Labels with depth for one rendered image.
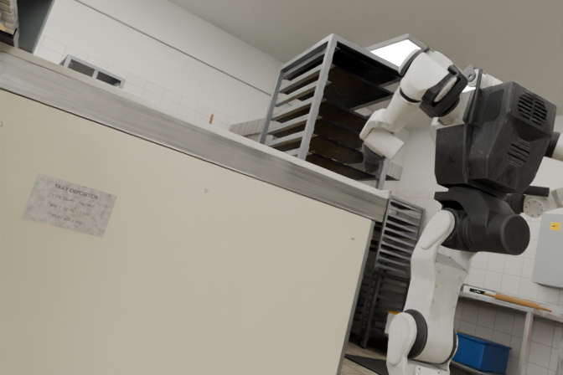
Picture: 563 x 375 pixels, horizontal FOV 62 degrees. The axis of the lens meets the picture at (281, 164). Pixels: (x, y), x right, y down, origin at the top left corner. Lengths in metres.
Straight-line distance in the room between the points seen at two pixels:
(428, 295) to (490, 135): 0.51
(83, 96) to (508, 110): 1.13
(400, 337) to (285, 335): 0.72
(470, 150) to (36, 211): 1.18
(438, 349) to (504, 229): 0.42
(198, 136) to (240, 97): 4.71
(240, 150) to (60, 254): 0.32
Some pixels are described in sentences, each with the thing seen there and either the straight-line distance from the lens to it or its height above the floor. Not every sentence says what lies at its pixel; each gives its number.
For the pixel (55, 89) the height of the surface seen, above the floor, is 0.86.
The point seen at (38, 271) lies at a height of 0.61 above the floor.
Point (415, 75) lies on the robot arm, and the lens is 1.24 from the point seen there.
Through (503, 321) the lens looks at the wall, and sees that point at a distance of 5.64.
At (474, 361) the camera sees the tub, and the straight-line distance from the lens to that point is 5.03.
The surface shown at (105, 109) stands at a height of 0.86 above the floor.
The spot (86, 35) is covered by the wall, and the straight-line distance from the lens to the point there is 5.05.
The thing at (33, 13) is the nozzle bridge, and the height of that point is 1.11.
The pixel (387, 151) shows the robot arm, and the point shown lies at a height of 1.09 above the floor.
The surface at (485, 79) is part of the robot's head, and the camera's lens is 1.72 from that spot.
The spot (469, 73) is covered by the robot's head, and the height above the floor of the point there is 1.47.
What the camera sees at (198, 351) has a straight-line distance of 0.81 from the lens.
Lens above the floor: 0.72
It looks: 11 degrees up
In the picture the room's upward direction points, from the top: 15 degrees clockwise
